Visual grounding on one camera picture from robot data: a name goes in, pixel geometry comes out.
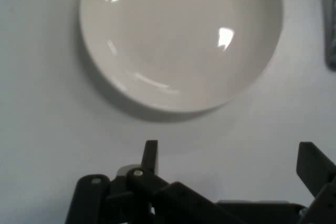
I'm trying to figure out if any serrated steel table knife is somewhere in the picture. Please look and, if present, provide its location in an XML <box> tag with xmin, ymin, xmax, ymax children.
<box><xmin>320</xmin><ymin>0</ymin><xmax>336</xmax><ymax>71</ymax></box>

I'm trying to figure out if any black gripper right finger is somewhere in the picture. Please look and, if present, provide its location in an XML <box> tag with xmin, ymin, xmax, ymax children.
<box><xmin>296</xmin><ymin>141</ymin><xmax>336</xmax><ymax>224</ymax></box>

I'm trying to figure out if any white ceramic plate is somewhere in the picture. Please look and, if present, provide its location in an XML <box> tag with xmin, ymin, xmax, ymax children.
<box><xmin>79</xmin><ymin>0</ymin><xmax>284</xmax><ymax>120</ymax></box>

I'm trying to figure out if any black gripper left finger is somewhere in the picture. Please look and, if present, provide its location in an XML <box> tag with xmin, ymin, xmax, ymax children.
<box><xmin>65</xmin><ymin>140</ymin><xmax>242</xmax><ymax>224</ymax></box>

